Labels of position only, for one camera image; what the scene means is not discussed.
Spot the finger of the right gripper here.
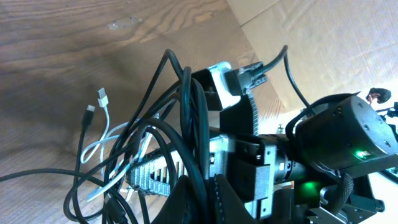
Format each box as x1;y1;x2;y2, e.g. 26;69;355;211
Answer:
126;146;216;197

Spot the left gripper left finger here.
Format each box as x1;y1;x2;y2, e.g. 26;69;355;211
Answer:
152;175;199;224

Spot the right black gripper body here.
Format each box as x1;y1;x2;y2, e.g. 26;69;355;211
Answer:
210;134;277;221

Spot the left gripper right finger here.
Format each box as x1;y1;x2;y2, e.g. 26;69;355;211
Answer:
213;174;257;224

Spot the black USB cable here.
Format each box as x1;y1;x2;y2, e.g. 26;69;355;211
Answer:
0;48;212;224

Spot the white USB cable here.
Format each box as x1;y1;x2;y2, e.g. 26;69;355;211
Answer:
80;87;181;203

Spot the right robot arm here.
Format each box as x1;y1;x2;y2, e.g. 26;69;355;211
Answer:
207;93;397;223

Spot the dark haired person background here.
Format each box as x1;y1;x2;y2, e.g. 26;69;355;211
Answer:
366;88;392;104

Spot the right camera black cable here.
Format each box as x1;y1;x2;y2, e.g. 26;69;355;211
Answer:
236;44;315;113

